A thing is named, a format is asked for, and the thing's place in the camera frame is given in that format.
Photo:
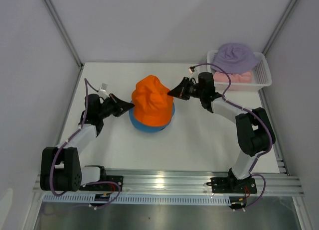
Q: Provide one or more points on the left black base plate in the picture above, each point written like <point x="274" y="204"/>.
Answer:
<point x="111" y="187"/>

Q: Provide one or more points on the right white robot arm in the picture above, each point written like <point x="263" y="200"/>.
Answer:
<point x="254" y="132"/>

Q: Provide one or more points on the white slotted cable duct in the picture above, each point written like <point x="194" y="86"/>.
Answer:
<point x="138" y="199"/>

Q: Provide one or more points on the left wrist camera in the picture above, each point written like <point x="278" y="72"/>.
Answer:
<point x="102" y="91"/>

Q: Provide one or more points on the pink bucket hat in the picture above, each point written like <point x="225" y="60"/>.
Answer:
<point x="234" y="78"/>

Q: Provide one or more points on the purple bucket hat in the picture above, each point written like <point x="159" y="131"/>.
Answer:
<point x="235" y="58"/>

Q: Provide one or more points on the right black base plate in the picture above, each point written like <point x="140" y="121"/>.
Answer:
<point x="230" y="185"/>

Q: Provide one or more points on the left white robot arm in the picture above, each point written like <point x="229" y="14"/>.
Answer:
<point x="61" y="170"/>

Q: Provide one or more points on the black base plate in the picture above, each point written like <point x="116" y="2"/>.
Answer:
<point x="230" y="185"/>
<point x="111" y="187"/>

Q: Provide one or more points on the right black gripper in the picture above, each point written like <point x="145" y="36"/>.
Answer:
<point x="180" y="90"/>

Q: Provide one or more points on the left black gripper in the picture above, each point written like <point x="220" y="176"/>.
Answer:
<point x="120" y="106"/>

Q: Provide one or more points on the orange bucket hat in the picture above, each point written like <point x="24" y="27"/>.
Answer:
<point x="150" y="89"/>

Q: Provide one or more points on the aluminium mounting rail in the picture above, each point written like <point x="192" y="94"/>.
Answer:
<point x="194" y="182"/>

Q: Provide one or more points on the blue bucket hat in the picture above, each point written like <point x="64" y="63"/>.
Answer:
<point x="137" y="124"/>

